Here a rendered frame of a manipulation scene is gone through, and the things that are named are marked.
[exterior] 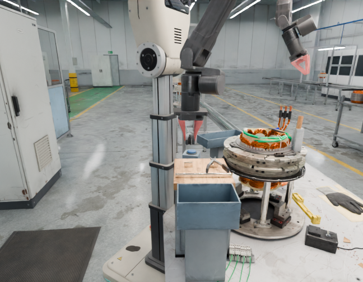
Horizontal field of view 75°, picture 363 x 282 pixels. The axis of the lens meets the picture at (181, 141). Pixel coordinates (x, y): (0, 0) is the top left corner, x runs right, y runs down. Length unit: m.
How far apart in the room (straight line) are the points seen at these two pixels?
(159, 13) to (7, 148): 2.09
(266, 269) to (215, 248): 0.22
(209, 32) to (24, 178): 2.43
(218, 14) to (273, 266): 0.78
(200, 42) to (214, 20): 0.06
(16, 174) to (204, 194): 2.29
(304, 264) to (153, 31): 1.02
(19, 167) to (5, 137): 0.30
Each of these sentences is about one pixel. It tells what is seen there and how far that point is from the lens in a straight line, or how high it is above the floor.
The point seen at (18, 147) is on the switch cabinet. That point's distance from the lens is 2.71.
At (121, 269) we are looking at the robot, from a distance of 1.62.
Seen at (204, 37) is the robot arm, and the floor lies 1.48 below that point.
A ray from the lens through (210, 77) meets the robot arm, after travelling 0.67.
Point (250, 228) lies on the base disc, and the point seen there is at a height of 0.80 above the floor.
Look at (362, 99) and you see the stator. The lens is 4.77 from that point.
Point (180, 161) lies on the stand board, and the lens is 0.88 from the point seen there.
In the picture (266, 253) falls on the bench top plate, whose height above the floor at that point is 0.78.
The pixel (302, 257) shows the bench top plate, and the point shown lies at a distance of 0.99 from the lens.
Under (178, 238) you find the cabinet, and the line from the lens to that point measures 0.85.
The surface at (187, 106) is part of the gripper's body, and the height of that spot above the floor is 1.29.
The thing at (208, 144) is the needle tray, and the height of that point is 1.04.
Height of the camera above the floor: 1.41
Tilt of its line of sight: 18 degrees down
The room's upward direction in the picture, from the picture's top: straight up
